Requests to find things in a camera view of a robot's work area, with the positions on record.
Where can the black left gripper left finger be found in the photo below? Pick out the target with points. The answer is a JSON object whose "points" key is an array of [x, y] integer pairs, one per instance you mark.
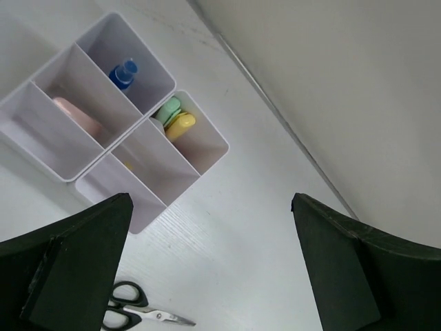
{"points": [[60, 277]]}

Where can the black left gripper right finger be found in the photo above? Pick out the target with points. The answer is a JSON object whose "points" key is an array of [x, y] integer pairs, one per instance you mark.
{"points": [[363, 278]]}

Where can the black handled scissors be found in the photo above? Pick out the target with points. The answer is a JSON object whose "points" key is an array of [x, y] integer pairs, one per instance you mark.
{"points": [[136, 309]]}

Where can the yellow highlighter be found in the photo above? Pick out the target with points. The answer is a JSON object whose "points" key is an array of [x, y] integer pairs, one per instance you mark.
{"points": [[179, 126]]}

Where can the green highlighter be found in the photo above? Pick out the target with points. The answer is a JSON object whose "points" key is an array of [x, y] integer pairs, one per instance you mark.
{"points": [[168, 111]]}

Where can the clear bottle blue cap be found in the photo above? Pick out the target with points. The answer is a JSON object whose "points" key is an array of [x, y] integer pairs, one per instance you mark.
{"points": [[122, 75]]}

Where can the white compartment organizer box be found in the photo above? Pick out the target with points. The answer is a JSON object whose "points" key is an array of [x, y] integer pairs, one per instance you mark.
{"points": [[132, 153]]}

